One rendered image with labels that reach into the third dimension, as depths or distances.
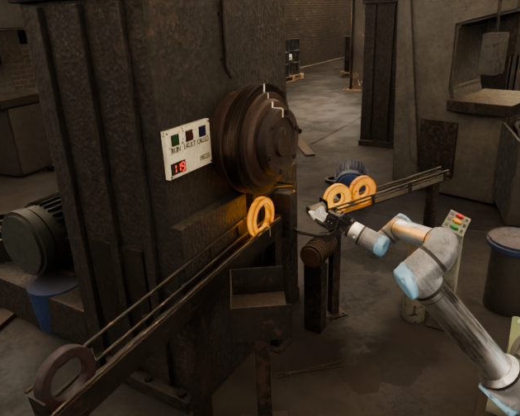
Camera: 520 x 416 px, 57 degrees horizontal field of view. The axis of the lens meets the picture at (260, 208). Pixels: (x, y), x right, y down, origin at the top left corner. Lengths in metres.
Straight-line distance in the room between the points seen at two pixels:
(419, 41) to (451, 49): 0.30
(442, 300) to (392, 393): 0.78
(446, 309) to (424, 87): 3.08
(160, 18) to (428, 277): 1.24
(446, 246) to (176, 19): 1.20
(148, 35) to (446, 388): 1.95
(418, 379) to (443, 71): 2.79
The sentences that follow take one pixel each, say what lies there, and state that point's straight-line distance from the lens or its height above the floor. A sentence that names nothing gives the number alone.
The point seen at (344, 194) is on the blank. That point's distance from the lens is 2.51.
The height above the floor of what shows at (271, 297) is 0.61.
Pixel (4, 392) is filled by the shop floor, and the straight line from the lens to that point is 2.70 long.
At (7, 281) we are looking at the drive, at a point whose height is 0.24.
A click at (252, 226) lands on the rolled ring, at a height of 0.74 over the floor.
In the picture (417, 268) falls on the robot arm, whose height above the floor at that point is 0.82.
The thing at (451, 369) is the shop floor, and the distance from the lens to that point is 2.57.
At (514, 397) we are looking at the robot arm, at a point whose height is 0.33.
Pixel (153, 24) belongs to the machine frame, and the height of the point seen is 1.59.
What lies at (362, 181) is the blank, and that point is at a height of 0.78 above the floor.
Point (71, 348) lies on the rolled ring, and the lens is 1.48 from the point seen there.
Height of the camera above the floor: 1.61
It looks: 22 degrees down
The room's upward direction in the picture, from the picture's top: 2 degrees counter-clockwise
